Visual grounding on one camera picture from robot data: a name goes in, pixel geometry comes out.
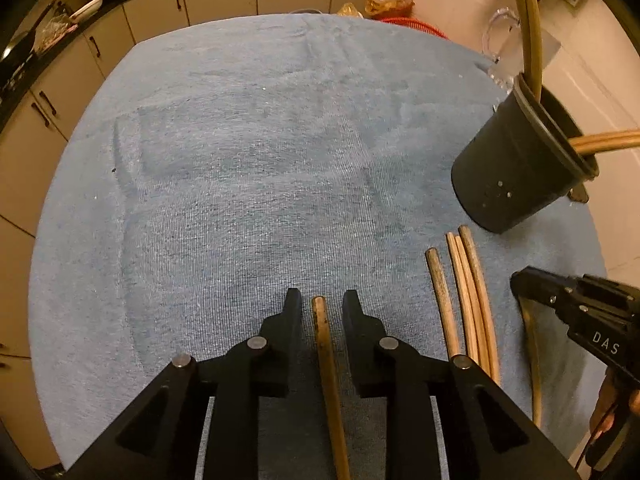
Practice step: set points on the blue tablecloth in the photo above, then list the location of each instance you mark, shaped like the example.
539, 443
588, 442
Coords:
250, 160

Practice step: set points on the plastic bag of food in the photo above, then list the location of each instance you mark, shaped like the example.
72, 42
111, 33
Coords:
52, 27

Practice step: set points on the brown wooden chopstick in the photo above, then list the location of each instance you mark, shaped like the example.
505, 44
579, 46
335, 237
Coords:
615, 136
536, 35
475, 310
460, 280
607, 146
535, 375
517, 10
478, 280
327, 360
442, 300

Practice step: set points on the red plastic basin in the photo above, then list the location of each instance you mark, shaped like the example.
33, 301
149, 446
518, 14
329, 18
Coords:
420, 25

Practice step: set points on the yellow plastic bag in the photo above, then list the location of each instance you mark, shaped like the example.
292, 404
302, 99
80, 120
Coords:
350, 10

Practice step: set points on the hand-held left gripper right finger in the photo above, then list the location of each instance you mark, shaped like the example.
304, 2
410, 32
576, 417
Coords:
362, 350

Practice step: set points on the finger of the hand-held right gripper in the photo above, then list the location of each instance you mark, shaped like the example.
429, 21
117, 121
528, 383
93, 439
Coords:
545, 290
610, 295

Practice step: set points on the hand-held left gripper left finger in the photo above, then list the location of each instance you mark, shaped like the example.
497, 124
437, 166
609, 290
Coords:
285, 340

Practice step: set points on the person's right hand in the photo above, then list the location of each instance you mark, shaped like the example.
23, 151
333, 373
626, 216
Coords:
607, 402

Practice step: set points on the dark grey utensil holder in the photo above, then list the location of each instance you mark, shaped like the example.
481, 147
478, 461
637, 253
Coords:
505, 170

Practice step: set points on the white bowl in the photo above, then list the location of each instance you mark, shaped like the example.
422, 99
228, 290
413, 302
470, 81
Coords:
87, 8

